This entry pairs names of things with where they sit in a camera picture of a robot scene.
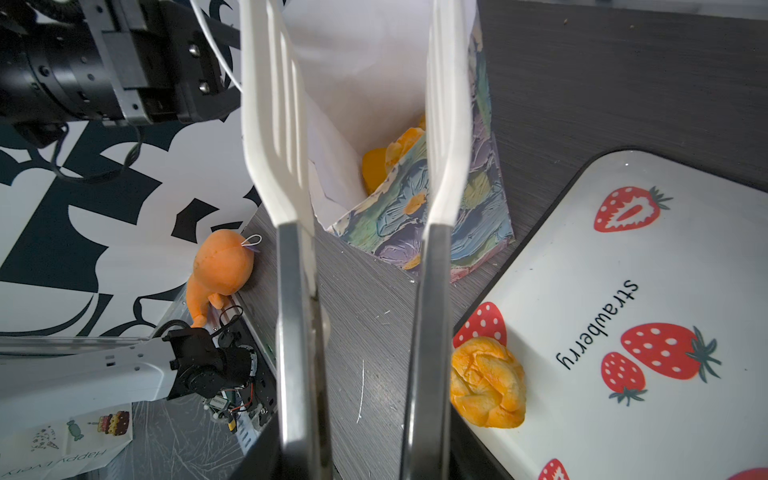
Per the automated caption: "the right gripper white spatula right finger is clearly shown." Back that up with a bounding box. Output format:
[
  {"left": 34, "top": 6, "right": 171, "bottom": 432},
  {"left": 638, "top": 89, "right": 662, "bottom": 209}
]
[{"left": 400, "top": 1, "right": 473, "bottom": 479}]

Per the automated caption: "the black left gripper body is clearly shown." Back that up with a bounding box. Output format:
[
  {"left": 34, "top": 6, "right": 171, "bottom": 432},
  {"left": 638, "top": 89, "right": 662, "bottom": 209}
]
[{"left": 1, "top": 1, "right": 240, "bottom": 147}]

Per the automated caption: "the right gripper white spatula left finger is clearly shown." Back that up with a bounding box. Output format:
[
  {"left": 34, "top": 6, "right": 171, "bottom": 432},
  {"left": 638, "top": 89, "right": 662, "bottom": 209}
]
[{"left": 240, "top": 1, "right": 333, "bottom": 479}]

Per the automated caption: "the round bread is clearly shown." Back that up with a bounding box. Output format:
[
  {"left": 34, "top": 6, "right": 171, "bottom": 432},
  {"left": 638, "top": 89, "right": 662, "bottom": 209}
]
[{"left": 450, "top": 337, "right": 527, "bottom": 429}]

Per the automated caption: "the croissant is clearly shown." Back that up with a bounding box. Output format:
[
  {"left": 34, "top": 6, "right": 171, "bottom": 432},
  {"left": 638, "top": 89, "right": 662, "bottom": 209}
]
[
  {"left": 384, "top": 116, "right": 426, "bottom": 174},
  {"left": 361, "top": 148, "right": 388, "bottom": 195}
]

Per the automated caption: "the floral white paper bag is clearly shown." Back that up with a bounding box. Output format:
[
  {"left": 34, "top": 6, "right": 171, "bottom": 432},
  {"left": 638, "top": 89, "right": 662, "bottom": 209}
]
[{"left": 278, "top": 1, "right": 514, "bottom": 280}]

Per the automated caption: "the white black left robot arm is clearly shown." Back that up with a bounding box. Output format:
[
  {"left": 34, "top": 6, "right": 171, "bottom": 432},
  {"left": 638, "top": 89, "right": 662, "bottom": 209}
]
[{"left": 1, "top": 1, "right": 333, "bottom": 479}]

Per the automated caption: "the orange plush toy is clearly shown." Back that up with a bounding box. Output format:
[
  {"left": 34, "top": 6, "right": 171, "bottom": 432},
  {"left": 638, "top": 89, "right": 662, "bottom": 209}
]
[{"left": 186, "top": 229, "right": 262, "bottom": 328}]

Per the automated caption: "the white strawberry tray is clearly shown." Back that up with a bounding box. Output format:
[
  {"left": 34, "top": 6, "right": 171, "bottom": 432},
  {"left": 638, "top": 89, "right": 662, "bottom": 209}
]
[{"left": 458, "top": 150, "right": 767, "bottom": 479}]

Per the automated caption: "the happy birthday paper sheet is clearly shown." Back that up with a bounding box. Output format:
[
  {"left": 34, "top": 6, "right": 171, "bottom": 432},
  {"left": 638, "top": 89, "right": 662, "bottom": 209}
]
[{"left": 1, "top": 404, "right": 133, "bottom": 479}]

